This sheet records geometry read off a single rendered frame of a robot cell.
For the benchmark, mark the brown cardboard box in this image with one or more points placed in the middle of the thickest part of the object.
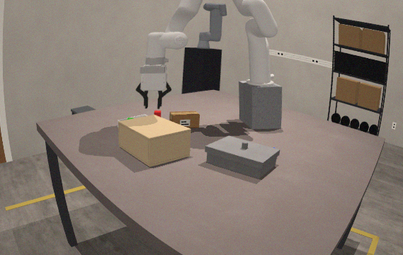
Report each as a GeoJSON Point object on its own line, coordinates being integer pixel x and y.
{"type": "Point", "coordinates": [189, 119]}

